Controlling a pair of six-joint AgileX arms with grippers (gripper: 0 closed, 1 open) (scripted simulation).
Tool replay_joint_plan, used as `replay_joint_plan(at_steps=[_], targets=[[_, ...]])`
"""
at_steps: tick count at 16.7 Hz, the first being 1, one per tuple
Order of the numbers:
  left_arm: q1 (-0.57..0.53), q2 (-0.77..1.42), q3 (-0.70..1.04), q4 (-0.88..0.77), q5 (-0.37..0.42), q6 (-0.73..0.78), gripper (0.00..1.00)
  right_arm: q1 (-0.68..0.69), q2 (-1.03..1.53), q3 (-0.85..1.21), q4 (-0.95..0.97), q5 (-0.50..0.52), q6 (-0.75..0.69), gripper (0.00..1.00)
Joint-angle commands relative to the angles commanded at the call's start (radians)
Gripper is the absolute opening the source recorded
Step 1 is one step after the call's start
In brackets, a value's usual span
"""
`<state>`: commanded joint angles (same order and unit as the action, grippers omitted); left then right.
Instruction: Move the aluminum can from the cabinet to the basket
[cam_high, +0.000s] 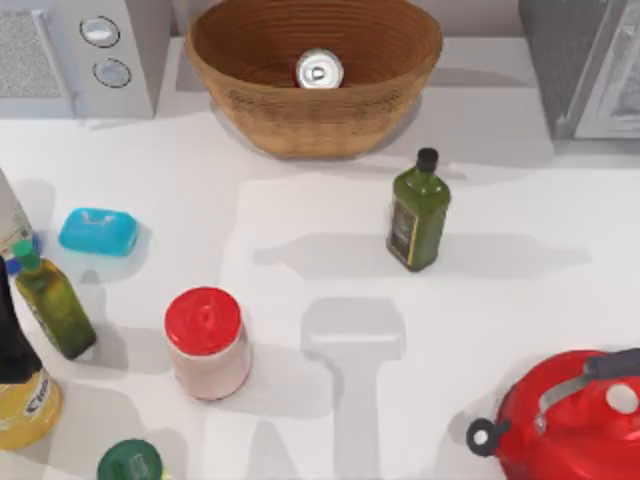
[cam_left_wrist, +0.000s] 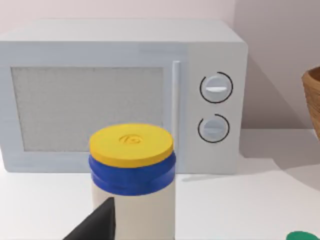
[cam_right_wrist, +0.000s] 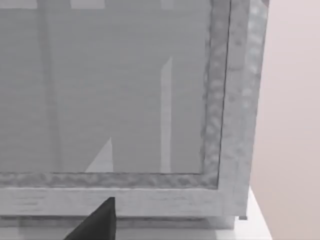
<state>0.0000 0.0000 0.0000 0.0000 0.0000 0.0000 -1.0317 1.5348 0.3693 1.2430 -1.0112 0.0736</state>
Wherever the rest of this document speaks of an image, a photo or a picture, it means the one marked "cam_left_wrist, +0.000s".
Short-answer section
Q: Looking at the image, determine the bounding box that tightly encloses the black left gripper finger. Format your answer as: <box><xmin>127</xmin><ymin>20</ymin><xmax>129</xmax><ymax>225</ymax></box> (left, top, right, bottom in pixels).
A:
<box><xmin>62</xmin><ymin>196</ymin><xmax>116</xmax><ymax>240</ymax></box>

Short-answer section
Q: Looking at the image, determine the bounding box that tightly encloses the white jar with yellow lid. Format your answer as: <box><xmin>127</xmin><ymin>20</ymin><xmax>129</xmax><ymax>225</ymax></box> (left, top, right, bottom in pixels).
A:
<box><xmin>88</xmin><ymin>123</ymin><xmax>177</xmax><ymax>240</ymax></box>

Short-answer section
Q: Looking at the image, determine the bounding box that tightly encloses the pale microwave oven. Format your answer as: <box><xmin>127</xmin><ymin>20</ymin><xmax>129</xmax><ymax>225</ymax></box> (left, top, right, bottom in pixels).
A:
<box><xmin>0</xmin><ymin>19</ymin><xmax>249</xmax><ymax>175</ymax></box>

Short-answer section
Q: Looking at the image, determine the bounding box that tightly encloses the pale microwave knob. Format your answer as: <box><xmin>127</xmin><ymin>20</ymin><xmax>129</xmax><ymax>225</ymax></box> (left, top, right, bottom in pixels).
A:
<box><xmin>199</xmin><ymin>71</ymin><xmax>234</xmax><ymax>103</ymax></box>
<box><xmin>197</xmin><ymin>113</ymin><xmax>230</xmax><ymax>144</ymax></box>

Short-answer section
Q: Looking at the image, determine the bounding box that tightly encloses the green round object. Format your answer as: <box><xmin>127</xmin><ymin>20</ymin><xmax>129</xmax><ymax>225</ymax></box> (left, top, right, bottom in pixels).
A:
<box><xmin>286</xmin><ymin>230</ymin><xmax>318</xmax><ymax>240</ymax></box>

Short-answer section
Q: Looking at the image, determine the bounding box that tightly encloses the woven wooden basket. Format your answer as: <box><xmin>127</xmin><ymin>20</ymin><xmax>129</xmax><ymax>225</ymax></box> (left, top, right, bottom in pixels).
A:
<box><xmin>301</xmin><ymin>65</ymin><xmax>320</xmax><ymax>140</ymax></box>

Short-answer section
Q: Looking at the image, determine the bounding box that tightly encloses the pale microwave door handle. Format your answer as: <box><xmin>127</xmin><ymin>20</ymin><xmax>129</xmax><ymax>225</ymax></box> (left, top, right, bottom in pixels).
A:
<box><xmin>172</xmin><ymin>60</ymin><xmax>181</xmax><ymax>148</ymax></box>

